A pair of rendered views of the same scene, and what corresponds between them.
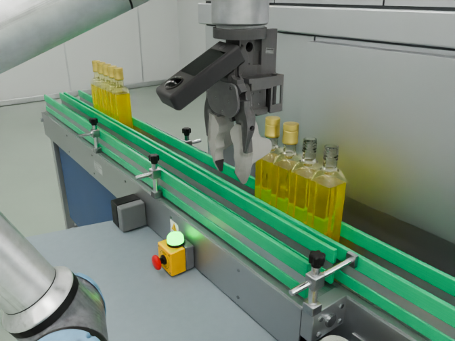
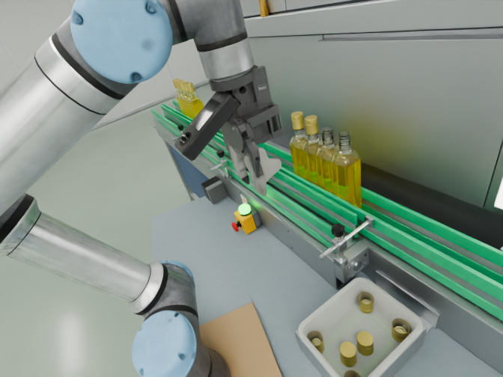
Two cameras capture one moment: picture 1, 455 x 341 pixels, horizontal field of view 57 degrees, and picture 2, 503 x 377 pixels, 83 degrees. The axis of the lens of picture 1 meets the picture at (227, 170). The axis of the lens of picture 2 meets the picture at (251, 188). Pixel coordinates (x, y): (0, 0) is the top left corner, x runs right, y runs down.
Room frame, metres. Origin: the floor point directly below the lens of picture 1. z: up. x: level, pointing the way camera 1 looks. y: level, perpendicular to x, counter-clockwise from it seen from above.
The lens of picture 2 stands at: (0.14, -0.10, 1.48)
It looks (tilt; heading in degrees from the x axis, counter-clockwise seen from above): 34 degrees down; 14
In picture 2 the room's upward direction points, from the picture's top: 16 degrees counter-clockwise
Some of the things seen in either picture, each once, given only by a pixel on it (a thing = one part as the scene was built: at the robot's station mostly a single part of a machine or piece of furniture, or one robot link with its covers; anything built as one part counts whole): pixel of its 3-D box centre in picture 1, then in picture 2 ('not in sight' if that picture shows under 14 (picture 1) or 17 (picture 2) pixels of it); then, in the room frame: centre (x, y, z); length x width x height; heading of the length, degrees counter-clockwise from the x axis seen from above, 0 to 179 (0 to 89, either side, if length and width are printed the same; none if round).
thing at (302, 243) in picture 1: (137, 147); (213, 141); (1.39, 0.31, 0.92); 1.75 x 0.01 x 0.08; 37
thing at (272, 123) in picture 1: (272, 126); (297, 120); (0.93, -0.10, 1.14); 0.04 x 0.04 x 0.04
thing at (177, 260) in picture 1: (175, 256); (247, 219); (0.93, 0.14, 0.79); 0.07 x 0.07 x 0.07; 37
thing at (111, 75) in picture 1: (116, 101); (194, 107); (1.67, 0.45, 1.02); 0.06 x 0.06 x 0.28; 37
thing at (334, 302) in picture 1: (324, 315); (352, 262); (0.64, -0.19, 0.85); 0.09 x 0.04 x 0.07; 127
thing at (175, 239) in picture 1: (175, 238); (244, 209); (0.93, 0.13, 0.84); 0.04 x 0.04 x 0.03
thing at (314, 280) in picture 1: (323, 278); (346, 240); (0.63, -0.17, 0.95); 0.17 x 0.03 x 0.12; 127
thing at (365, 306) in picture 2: not in sight; (366, 302); (0.56, -0.20, 0.79); 0.04 x 0.04 x 0.04
